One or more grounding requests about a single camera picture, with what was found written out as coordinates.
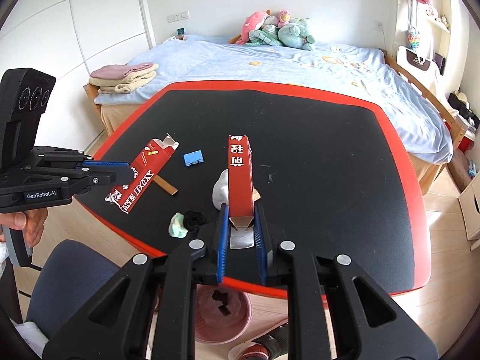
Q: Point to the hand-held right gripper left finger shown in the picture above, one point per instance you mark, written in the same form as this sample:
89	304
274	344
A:
222	240

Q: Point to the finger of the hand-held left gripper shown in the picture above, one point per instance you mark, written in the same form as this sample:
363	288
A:
101	182
107	165

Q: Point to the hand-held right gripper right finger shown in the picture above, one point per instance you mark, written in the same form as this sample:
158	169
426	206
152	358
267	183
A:
261	243

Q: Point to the long red carton box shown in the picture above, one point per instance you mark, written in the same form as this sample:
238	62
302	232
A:
240	172

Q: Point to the person's left hand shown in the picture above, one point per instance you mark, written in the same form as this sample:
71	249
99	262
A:
32	223

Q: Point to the black crumpled scrap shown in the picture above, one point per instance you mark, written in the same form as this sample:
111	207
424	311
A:
195	220

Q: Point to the green white crumpled wrapper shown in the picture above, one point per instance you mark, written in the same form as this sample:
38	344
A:
177	227

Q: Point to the white crumpled tissue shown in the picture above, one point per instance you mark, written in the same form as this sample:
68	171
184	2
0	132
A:
220	193

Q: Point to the wooden stick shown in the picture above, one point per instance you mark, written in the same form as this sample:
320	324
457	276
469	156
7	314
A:
167	186

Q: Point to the black scraps in bin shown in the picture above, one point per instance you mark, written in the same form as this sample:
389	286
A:
222	303

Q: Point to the pink waste bin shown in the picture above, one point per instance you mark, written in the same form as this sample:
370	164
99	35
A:
240	315

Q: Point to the folded towels stack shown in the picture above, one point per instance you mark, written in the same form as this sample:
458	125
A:
127	82

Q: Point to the small blue box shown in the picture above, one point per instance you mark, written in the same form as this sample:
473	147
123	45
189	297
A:
193	158

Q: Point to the pink folded towel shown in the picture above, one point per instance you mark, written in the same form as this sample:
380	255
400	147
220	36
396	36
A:
120	69

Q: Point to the red black shoe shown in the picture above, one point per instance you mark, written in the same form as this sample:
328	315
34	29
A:
268	347

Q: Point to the blue-grey chair seat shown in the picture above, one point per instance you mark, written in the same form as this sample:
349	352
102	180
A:
71	281

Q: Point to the small blue desk clock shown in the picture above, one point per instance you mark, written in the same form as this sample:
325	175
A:
181	30

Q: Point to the white cloth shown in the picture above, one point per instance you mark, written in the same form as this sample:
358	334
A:
32	339

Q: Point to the light blue printed blanket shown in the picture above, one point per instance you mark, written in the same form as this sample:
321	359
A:
285	67

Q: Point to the green striped plush toy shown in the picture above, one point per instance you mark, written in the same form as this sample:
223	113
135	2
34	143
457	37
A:
262	35

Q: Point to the pink plush toy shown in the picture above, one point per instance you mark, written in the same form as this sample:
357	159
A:
257	22

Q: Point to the cardboard box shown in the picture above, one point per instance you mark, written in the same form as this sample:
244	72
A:
470	210

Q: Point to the teal elephant plush toy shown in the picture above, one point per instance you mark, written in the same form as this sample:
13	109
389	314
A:
296	32

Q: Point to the small doll with pink flower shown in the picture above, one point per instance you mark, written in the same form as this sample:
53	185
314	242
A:
284	18

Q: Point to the bed with blue sheet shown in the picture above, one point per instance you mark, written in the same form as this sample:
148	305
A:
423	82

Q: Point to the white tote bag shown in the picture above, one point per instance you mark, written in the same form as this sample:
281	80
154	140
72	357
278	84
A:
416	62

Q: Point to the black bag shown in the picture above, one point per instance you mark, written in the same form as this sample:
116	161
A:
461	107

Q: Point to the rainbow knitted pouch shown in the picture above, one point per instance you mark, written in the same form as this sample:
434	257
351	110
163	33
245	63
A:
413	40

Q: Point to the white wall socket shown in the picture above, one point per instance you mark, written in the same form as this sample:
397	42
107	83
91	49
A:
177	17

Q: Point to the white wall shelf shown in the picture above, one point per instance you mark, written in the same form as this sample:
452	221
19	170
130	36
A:
438	20

